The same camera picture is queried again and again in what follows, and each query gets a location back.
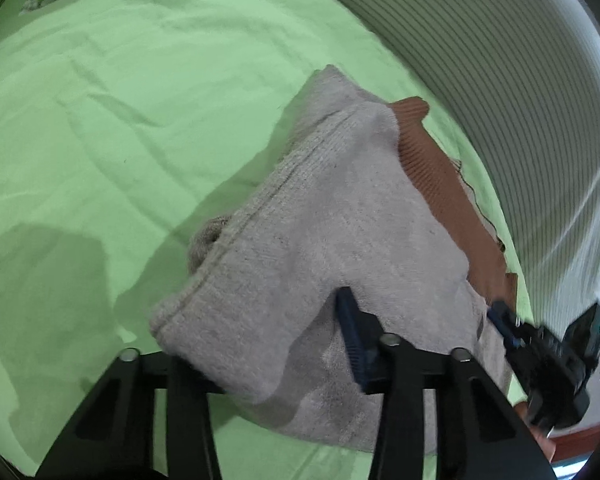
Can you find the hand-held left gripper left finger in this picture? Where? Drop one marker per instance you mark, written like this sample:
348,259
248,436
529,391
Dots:
185,385

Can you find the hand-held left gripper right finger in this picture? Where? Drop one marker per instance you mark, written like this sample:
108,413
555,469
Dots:
352,340

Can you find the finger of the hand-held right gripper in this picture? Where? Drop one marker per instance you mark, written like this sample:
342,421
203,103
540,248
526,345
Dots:
500,317

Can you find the beige knit sweater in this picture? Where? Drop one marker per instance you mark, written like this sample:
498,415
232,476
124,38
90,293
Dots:
330,210

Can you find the person's right hand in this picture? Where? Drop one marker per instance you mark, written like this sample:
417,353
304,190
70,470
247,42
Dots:
532,430

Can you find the striped white duvet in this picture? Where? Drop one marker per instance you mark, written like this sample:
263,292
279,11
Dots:
505,85

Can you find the green bed sheet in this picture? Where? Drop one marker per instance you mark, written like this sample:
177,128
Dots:
105,110

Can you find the wooden bed frame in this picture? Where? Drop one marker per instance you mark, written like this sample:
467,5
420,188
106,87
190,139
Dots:
575,442

